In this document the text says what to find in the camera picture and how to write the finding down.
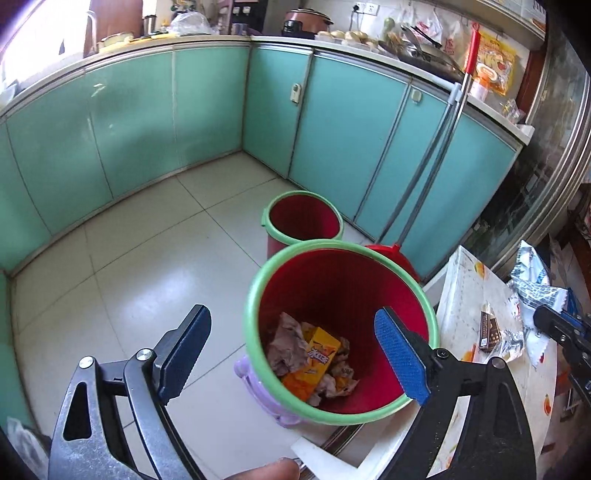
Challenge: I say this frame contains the silver blue snack wrapper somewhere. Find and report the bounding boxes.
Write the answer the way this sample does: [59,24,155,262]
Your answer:
[510,240,573,324]

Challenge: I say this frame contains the steel faucet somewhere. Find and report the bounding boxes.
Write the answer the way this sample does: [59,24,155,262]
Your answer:
[87,11,101,57]

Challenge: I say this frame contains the brown paper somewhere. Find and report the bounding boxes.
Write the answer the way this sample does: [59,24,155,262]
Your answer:
[265,311,306,378]

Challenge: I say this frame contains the orange plastic jar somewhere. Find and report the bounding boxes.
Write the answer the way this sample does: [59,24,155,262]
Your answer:
[468,76,493,101]

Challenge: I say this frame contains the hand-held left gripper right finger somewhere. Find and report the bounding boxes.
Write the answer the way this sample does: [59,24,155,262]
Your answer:
[374,307,536,480]

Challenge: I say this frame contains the white torn wrapper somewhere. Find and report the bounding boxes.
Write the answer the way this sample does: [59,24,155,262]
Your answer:
[522,322,560,371]

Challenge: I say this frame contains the yellow orange carton box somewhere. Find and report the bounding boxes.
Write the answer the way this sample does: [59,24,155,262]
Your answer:
[281,327,343,403]

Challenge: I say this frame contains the small red bin green rim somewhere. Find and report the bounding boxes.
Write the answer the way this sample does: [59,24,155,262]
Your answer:
[262,190,345,252]

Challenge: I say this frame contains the pink water dispenser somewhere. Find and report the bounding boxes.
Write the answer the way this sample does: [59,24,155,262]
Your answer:
[219,0,269,36]

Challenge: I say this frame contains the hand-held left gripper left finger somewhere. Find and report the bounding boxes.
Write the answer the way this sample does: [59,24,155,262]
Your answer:
[48,305,212,480]

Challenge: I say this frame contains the purple plastic stool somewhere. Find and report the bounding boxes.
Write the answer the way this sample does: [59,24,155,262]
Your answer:
[233,355,302,428]

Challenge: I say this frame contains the dark brown silver wrapper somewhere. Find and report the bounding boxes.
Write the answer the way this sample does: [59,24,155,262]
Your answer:
[479,302,502,354]

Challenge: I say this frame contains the clear plastic bag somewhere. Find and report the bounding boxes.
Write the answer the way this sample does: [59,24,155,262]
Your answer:
[166,11,216,37]

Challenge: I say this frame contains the large red bin green rim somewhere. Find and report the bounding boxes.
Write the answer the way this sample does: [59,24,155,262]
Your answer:
[244,239,439,425]

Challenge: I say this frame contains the hanging plastic bags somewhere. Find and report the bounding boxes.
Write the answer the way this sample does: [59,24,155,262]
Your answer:
[406,7,468,62]

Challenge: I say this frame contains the yellow snack bag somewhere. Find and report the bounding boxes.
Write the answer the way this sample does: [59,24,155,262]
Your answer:
[471,32,516,96]

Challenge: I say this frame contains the crumpled silver foil wrapper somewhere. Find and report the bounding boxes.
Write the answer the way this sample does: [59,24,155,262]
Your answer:
[489,295,528,361]

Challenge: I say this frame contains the yellow dish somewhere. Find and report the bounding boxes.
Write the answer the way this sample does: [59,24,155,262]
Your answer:
[99,31,136,47]

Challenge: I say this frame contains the tray of steamed buns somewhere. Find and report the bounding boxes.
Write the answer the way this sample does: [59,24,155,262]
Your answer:
[318,28,380,50]

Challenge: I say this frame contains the red dustpan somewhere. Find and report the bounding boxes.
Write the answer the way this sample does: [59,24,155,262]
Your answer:
[364,85,462,283]

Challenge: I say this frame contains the person's left hand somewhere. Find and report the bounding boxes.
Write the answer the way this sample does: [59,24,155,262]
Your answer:
[228,459,302,480]

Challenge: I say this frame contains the small clear snack bag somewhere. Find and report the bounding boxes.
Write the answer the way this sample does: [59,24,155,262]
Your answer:
[501,99,526,124]

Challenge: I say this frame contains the brown rice cooker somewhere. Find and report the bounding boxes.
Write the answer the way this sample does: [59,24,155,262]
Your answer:
[283,8,334,38]

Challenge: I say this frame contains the white plastic bag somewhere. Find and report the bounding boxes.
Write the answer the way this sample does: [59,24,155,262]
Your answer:
[7,418,50,480]

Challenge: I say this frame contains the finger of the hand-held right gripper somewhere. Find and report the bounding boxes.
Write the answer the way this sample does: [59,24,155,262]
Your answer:
[566,288,591,325]
[533,305,591,416]

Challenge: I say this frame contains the teal kitchen base cabinets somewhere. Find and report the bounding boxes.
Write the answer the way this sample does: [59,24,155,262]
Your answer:
[0,33,527,418]

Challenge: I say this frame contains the steel wok with lid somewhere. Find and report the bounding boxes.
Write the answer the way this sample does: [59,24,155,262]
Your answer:
[379,25,465,80]

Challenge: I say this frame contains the small table orange print cover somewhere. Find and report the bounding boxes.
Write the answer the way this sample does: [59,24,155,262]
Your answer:
[295,247,560,480]

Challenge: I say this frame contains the bright window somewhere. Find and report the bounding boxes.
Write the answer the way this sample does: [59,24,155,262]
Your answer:
[0,0,93,88]

